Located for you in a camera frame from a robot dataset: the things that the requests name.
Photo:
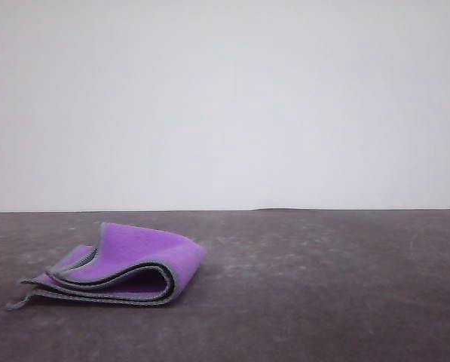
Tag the purple towel with grey hem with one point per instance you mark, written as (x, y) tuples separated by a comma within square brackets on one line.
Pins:
[(134, 260)]

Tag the grey table cloth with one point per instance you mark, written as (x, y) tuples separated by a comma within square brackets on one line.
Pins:
[(341, 294)]

